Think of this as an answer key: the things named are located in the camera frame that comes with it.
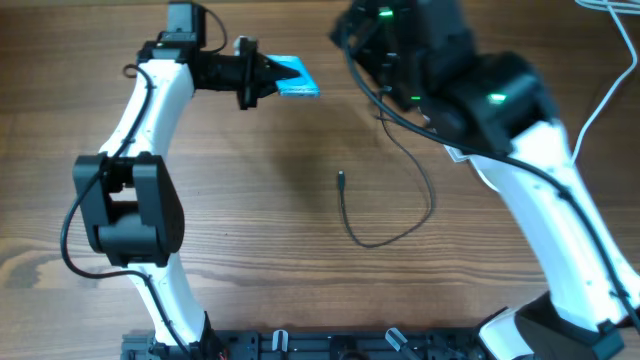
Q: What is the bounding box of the cyan Galaxy smartphone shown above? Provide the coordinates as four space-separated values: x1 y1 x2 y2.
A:
268 55 320 97

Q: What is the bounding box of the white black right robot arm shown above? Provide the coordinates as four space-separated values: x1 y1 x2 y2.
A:
331 1 639 359

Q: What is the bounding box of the white power strip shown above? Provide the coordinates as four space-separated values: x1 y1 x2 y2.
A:
444 145 470 163

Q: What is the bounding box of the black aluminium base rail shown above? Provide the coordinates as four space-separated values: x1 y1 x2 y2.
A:
120 327 566 360

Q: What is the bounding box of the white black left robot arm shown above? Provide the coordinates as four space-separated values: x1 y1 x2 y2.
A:
60 1 319 357

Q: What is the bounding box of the black USB charger cable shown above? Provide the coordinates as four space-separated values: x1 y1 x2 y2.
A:
337 84 436 249

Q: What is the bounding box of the white power strip cord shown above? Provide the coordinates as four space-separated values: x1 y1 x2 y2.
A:
569 0 640 169

